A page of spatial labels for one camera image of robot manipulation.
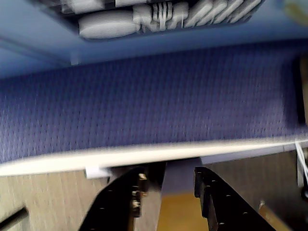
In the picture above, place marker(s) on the yellow wooden block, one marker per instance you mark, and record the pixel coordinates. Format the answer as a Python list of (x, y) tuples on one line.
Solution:
[(180, 214)]

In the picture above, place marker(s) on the wooden board with black edge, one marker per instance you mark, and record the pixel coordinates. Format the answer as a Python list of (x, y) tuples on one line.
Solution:
[(303, 91)]

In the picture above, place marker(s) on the light wooden strip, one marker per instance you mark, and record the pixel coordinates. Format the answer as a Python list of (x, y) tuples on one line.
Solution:
[(269, 215)]

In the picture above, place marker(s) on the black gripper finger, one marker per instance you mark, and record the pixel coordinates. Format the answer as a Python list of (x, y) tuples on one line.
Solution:
[(118, 202), (228, 207)]

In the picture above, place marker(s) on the blue toy kitchen cabinet front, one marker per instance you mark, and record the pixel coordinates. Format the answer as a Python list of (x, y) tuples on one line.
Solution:
[(36, 31)]

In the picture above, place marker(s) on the gray blue box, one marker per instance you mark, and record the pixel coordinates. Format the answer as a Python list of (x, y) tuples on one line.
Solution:
[(179, 178)]

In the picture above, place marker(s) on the black bar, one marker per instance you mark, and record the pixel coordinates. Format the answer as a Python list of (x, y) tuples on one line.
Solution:
[(14, 216)]

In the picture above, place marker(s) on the black dish rack decal panel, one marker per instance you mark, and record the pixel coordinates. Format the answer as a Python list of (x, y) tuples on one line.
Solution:
[(108, 26)]

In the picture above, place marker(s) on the blue woven mat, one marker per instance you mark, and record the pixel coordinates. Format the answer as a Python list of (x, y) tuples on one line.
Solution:
[(154, 101)]

